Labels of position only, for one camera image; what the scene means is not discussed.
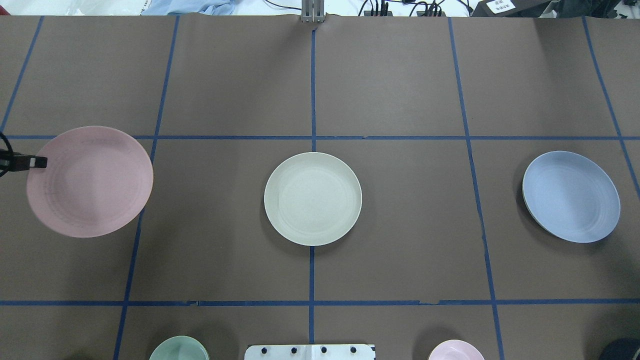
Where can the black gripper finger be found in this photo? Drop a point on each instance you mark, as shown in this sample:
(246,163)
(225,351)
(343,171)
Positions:
(17,162)

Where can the pink plate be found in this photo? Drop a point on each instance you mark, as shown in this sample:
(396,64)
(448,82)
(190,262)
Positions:
(97,179)

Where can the blue plate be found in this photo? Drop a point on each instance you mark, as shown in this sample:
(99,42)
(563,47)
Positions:
(571,197)

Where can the clear plastic bag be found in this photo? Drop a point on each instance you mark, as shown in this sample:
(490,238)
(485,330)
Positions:
(107,7)

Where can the light blue shirt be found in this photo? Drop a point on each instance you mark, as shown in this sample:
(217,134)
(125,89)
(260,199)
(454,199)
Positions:
(180,7)

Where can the green bowl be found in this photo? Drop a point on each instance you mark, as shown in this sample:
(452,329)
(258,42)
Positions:
(181,347)

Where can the cream plate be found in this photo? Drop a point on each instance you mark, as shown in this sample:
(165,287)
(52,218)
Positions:
(313,199)

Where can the pink bowl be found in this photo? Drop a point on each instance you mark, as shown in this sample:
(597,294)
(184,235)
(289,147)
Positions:
(455,349)

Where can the black box with label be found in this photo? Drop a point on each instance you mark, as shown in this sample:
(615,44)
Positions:
(515,9)

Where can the dark blue pot with lid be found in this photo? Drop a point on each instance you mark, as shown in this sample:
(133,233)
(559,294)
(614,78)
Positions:
(621,349)

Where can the aluminium frame post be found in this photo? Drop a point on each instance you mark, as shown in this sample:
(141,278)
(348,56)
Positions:
(313,11)

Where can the white camera stand column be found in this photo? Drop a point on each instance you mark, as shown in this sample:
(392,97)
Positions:
(311,352)

